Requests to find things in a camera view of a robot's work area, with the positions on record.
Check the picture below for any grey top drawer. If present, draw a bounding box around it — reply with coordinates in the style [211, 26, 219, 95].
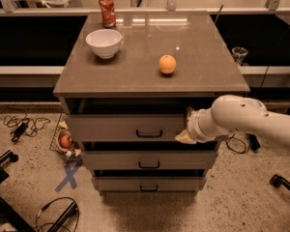
[65, 114, 188, 142]

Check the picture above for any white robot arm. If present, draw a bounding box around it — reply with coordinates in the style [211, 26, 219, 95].
[175, 95, 290, 151]

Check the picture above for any grey drawer cabinet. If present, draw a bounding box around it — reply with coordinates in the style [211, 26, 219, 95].
[52, 11, 251, 196]

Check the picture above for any black bar right of cabinet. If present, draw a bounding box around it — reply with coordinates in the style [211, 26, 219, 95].
[248, 134, 260, 151]

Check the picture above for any orange fruit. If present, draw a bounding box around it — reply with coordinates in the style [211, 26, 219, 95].
[159, 55, 177, 74]

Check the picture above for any clear glass cup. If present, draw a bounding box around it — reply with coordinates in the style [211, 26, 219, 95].
[231, 46, 248, 66]

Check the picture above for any black chair leg right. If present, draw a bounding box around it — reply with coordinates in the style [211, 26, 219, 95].
[270, 174, 290, 191]

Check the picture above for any red apple in basket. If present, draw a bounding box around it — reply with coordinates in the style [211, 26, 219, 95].
[59, 134, 73, 148]

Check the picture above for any blue tape cross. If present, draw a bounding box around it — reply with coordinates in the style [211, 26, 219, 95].
[55, 162, 82, 192]

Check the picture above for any white ceramic bowl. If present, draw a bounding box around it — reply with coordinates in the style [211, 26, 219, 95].
[85, 29, 123, 59]

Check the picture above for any crushed red soda can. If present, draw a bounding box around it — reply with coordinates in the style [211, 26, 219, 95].
[99, 0, 116, 28]

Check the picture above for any black chair base left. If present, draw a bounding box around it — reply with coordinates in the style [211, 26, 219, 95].
[0, 150, 35, 232]

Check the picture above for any black cable right floor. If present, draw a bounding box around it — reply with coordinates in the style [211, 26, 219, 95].
[225, 133, 251, 155]

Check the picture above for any wire basket on floor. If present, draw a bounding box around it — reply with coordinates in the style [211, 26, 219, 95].
[49, 115, 82, 163]

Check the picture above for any black cable loop bottom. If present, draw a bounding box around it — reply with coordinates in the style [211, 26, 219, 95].
[34, 196, 80, 232]

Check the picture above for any black power adapter with cable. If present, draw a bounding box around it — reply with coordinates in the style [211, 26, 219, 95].
[3, 108, 50, 143]

